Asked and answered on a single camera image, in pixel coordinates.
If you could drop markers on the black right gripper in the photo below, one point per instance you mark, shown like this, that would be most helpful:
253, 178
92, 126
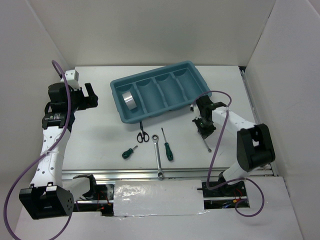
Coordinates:
204, 133

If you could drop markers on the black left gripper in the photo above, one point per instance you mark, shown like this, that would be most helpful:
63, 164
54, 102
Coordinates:
87, 102

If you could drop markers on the small silver ratchet wrench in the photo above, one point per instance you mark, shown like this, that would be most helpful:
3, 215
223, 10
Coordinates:
207, 146

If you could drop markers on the white tape roll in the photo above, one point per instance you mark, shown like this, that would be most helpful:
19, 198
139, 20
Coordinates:
129, 100

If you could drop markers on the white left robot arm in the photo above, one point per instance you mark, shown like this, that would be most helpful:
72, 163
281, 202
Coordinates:
47, 196

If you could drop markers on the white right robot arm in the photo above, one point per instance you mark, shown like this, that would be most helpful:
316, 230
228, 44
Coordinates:
254, 146

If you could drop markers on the large silver ratchet wrench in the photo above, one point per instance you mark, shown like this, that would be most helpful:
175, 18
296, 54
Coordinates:
155, 139

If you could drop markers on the blue four-compartment tray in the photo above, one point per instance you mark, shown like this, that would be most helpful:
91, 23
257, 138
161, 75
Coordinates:
158, 91

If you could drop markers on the white foil-edged cover sheet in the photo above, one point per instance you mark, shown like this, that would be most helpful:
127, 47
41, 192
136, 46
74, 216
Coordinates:
158, 198

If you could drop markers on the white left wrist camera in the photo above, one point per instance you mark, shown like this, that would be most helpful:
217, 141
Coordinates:
72, 77

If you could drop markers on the long green handled screwdriver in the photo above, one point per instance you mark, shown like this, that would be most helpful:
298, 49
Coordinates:
168, 150

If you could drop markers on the aluminium front rail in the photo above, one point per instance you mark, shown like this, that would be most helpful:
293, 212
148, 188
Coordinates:
138, 174

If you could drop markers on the aluminium rail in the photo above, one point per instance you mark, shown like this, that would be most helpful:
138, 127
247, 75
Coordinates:
242, 70
138, 174

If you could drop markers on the black handled scissors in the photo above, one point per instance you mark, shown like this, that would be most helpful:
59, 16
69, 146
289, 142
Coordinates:
142, 136

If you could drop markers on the aluminium right side rail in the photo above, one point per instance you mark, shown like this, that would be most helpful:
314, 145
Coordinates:
242, 70

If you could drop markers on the stubby green handled screwdriver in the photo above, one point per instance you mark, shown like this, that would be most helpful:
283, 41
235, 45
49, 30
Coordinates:
126, 154

